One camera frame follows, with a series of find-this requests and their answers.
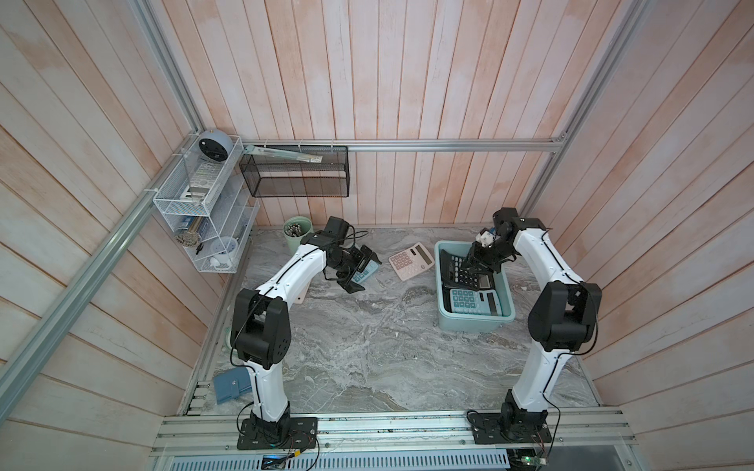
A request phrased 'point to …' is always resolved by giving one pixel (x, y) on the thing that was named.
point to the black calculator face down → (457, 272)
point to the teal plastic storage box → (466, 322)
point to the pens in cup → (293, 230)
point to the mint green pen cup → (307, 227)
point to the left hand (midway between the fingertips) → (375, 274)
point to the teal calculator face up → (476, 302)
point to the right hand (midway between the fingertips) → (465, 264)
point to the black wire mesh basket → (266, 176)
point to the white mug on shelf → (224, 249)
